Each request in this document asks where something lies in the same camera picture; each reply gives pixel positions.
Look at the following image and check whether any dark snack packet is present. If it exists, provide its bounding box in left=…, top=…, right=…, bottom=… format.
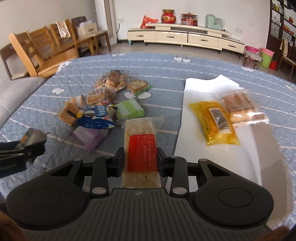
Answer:
left=16, top=128, right=47, bottom=149

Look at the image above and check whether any purple snack packet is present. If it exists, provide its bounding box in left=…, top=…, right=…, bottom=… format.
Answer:
left=71, top=126, right=109, bottom=152

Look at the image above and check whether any red label noodle packet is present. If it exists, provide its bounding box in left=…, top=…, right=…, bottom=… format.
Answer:
left=121, top=116, right=165, bottom=189

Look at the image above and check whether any green snack packet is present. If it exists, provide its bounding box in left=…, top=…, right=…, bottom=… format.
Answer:
left=115, top=99, right=145, bottom=121

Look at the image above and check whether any small golden cracker packet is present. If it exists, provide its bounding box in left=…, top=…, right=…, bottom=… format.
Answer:
left=126, top=79, right=152, bottom=96

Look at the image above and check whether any clear bag of brown cookies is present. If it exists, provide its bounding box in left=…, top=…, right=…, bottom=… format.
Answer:
left=94, top=70, right=129, bottom=91

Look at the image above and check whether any blue snack packet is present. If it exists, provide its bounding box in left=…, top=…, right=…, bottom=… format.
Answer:
left=77, top=105, right=117, bottom=130

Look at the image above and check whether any yellow snack packet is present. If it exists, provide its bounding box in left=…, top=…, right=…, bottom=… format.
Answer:
left=189, top=101, right=240, bottom=146

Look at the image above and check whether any dark brown chocolate packet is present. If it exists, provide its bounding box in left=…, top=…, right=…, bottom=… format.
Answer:
left=57, top=95, right=86, bottom=125

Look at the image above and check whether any blue quilted table cover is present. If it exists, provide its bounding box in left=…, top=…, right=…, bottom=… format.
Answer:
left=0, top=52, right=296, bottom=230

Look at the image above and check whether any brown wafer packet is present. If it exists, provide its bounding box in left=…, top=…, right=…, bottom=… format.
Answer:
left=86, top=88, right=111, bottom=105

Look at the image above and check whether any grey sofa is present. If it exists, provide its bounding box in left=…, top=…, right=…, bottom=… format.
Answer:
left=0, top=76, right=46, bottom=128

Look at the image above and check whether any clear pack of brown biscuits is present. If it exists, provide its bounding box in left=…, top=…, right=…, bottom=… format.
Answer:
left=217, top=89, right=269, bottom=128

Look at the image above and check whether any near wooden chair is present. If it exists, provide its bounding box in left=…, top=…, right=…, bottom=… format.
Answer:
left=9, top=27, right=79, bottom=78

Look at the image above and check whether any wooden chair with towel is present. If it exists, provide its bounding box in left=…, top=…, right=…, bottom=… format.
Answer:
left=49, top=19, right=96, bottom=57

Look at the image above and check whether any cream TV cabinet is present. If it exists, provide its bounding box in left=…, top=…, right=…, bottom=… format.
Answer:
left=127, top=23, right=245, bottom=54

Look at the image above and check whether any small wooden stool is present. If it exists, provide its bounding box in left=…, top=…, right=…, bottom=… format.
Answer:
left=243, top=50, right=263, bottom=69

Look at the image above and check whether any white towel on chair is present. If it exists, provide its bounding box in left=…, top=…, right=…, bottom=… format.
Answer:
left=56, top=21, right=71, bottom=39

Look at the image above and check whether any pink basin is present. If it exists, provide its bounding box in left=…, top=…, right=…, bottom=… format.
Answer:
left=245, top=45, right=259, bottom=54

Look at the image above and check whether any green bucket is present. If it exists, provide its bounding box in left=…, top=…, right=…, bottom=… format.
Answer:
left=260, top=52, right=273, bottom=68

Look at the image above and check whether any small red bucket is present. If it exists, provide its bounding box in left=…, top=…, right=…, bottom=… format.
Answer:
left=269, top=61, right=278, bottom=70

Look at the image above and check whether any red pavilion gift box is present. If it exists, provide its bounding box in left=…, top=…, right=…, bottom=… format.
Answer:
left=181, top=12, right=198, bottom=26

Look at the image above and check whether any wooden chair with box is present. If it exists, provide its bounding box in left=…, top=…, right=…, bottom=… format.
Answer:
left=71, top=16, right=111, bottom=54

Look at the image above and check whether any mint green kitchen appliance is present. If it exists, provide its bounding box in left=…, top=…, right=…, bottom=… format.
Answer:
left=206, top=14, right=225, bottom=31

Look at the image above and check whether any red round jar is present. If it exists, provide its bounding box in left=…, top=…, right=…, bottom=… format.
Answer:
left=161, top=9, right=176, bottom=24

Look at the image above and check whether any red plastic bag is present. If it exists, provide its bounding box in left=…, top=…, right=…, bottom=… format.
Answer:
left=140, top=15, right=159, bottom=29

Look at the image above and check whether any white standing air conditioner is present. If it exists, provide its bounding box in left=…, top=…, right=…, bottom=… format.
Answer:
left=95, top=0, right=117, bottom=45

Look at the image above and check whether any dark wooden shelf divider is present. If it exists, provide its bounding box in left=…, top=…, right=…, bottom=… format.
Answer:
left=266, top=0, right=295, bottom=64

